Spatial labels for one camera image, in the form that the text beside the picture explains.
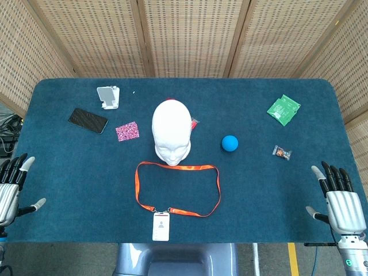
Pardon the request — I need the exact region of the blue ball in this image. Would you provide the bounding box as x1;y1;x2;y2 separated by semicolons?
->
221;134;239;153

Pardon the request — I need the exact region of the black floor cables bundle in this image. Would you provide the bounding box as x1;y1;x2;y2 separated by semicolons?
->
0;113;24;158

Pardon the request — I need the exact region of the orange lanyard strap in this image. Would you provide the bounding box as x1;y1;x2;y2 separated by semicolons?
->
135;161;221;218

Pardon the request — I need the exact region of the black smartphone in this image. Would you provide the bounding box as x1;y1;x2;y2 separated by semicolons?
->
67;108;109;135

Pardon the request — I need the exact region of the white ID card holder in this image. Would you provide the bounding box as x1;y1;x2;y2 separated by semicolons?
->
152;211;170;242

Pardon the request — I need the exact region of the white phone stand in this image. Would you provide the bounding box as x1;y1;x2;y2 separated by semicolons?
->
96;85;121;111

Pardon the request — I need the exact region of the grey-blue robot torso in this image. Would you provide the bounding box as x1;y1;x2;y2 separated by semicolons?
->
113;243;239;276

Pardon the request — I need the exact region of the small clear snack packet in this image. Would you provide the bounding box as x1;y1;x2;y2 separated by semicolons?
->
272;144;293;161

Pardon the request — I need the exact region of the green foil packet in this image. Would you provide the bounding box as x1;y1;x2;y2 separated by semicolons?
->
266;94;302;127

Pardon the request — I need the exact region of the white foam mannequin head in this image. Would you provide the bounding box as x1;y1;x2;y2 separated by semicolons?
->
151;99;193;167

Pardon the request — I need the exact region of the pink patterned card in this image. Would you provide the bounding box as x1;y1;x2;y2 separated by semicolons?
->
115;121;141;142

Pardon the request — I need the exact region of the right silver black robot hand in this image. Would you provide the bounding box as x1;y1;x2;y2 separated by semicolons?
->
305;160;367;235

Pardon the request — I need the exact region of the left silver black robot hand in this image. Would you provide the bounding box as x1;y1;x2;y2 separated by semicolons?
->
0;153;47;231

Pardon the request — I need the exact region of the woven wicker screen panel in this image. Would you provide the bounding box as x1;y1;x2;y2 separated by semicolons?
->
0;0;78;117
131;0;254;78
298;0;368;190
224;0;360;79
22;0;155;78

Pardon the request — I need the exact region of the blue table cloth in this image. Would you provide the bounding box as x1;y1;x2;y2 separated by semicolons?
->
7;77;368;244

